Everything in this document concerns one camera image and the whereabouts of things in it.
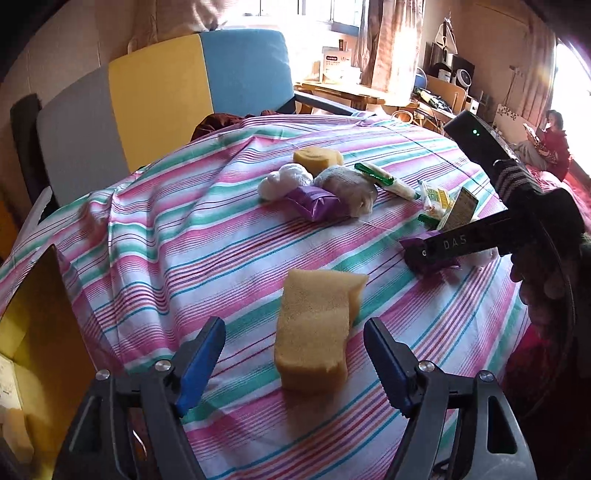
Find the wooden desk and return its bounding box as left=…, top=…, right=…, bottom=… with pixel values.
left=294, top=81, right=412, bottom=116

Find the yellow sponge block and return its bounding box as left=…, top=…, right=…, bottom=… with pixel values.
left=293, top=146, right=344, bottom=177
left=274, top=269, right=369, bottom=394
left=1, top=408, right=34, bottom=465

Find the green edged snack packet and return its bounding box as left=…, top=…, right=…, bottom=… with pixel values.
left=353, top=162, right=421, bottom=201

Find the seated person in red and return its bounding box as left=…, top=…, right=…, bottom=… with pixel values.
left=512, top=110, right=571, bottom=181

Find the grey yellow blue chair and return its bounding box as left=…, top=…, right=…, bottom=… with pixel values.
left=10, top=29, right=356, bottom=224

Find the purple snack packet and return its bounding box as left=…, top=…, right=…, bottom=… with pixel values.
left=284, top=186, right=349, bottom=223
left=399, top=230, right=460, bottom=276

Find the white barcode carton box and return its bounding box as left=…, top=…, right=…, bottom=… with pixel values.
left=0, top=355, right=22, bottom=410

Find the white plastic bag ball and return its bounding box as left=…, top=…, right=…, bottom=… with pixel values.
left=257, top=163, right=314, bottom=201

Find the operator hand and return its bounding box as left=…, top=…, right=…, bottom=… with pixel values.
left=510, top=243, right=581, bottom=340

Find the beige sock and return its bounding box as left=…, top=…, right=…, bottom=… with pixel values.
left=312, top=165, right=378, bottom=218

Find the pink curtain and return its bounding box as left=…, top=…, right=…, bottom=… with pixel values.
left=353, top=0, right=425, bottom=102

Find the dark red cloth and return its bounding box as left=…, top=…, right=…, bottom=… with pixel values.
left=189, top=110, right=279, bottom=143

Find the green white small carton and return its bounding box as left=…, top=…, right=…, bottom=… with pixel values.
left=437, top=187, right=478, bottom=232

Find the striped pink green tablecloth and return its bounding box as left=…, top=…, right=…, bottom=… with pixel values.
left=1, top=115, right=528, bottom=479

